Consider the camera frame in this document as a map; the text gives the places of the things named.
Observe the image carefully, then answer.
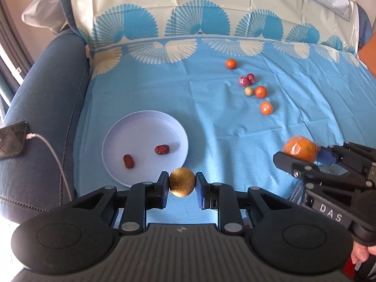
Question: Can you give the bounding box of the pale blue round plate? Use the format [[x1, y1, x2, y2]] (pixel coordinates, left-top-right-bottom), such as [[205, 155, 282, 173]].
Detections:
[[102, 110, 189, 188]]

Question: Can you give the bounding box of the white charging cable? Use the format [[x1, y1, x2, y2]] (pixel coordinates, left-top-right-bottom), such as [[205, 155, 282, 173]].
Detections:
[[26, 133, 72, 205]]

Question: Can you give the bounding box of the large orange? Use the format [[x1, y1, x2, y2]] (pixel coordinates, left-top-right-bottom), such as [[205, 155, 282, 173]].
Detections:
[[283, 135, 320, 163]]

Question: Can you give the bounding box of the golden brown longan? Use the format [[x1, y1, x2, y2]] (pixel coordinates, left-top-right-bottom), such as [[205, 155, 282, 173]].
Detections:
[[168, 167, 196, 197]]

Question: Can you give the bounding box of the person's right hand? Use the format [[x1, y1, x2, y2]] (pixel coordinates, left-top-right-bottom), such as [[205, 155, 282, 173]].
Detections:
[[351, 240, 371, 265]]

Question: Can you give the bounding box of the blue fan-print cloth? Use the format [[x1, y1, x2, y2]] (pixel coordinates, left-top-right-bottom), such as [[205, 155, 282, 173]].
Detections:
[[67, 0, 376, 212]]

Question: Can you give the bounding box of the dark curtain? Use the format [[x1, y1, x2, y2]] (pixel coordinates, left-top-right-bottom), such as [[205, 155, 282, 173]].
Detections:
[[0, 0, 40, 121]]

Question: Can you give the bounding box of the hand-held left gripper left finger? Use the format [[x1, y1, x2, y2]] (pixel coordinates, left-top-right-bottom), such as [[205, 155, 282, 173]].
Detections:
[[69, 171, 170, 237]]

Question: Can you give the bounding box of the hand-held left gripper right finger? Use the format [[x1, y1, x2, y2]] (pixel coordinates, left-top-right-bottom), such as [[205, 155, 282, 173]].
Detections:
[[195, 172, 291, 236]]

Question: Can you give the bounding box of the orange-brown panel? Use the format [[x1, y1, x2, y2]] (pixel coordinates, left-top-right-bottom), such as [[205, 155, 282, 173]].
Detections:
[[358, 31, 376, 78]]

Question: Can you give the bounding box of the black smartphone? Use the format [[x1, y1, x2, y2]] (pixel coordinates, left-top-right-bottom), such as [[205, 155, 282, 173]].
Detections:
[[0, 121, 29, 161]]

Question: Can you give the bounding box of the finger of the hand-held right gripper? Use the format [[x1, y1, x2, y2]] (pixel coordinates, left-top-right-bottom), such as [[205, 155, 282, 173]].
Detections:
[[316, 142, 376, 180], [273, 151, 376, 200]]

